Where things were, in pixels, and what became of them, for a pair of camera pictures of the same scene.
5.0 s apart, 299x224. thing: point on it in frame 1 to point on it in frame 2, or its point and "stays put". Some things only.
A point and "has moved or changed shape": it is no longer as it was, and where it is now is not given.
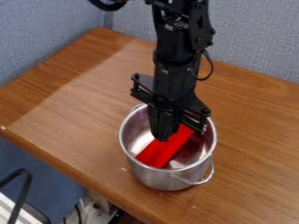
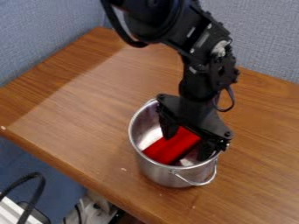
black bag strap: x=15 y=173 to x=34 y=197
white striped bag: x=29 y=214 stays put
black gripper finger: x=177 y=115 to x=210 y=145
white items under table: x=91 y=211 stays put
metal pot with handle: x=191 y=166 has moved or changed shape
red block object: x=158 y=153 has moved or changed shape
